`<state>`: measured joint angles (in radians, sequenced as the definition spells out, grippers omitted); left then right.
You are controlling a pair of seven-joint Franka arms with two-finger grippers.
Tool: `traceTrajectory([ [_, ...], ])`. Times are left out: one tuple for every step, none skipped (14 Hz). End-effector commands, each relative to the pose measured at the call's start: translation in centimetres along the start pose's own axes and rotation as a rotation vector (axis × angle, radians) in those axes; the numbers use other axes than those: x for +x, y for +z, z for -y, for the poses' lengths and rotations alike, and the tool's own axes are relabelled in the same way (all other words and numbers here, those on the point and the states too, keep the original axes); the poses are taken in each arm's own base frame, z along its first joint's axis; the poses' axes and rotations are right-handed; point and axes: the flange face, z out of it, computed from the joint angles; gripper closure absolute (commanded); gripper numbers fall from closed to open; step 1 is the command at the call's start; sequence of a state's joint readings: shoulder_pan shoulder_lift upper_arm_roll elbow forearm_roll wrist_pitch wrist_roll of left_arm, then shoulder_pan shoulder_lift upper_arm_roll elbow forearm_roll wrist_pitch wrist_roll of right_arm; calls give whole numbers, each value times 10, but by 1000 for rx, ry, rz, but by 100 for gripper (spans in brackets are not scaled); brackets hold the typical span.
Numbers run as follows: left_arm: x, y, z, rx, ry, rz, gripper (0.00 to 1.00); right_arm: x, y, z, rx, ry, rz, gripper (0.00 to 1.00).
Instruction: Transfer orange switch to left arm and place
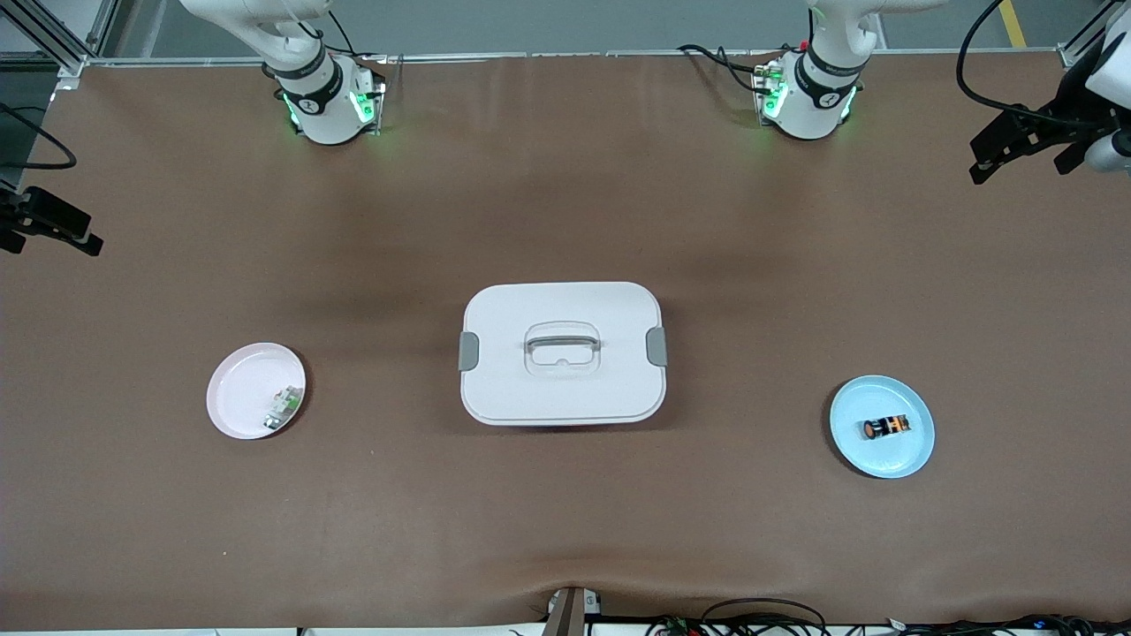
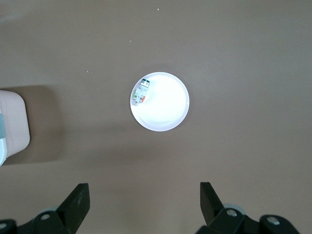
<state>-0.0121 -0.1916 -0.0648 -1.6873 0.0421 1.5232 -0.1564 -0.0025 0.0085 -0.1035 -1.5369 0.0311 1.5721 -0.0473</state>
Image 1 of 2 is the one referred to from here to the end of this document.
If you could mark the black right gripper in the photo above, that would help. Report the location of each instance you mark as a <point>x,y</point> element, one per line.
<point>19,215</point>

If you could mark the aluminium frame profile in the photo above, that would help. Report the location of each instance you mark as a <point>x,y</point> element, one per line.
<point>53,40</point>
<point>1082,44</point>

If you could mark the pink round plate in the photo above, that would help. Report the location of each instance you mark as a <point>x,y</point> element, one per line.
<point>247,380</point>

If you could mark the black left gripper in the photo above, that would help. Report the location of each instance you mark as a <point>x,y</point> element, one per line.
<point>1063,117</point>

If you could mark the white lidded storage box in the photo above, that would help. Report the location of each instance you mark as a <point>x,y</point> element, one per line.
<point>565,389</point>

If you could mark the white green contact block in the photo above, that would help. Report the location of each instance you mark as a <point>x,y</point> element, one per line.
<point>283,408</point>

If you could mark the brown table mat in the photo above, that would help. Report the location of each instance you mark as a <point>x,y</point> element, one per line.
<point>565,530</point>

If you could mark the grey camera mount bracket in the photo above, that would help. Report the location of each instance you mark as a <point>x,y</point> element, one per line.
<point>570,611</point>

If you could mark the light blue round plate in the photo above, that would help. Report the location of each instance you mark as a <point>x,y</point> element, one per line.
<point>884,459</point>

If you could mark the orange black push-button switch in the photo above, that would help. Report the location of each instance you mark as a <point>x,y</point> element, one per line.
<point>886,427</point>

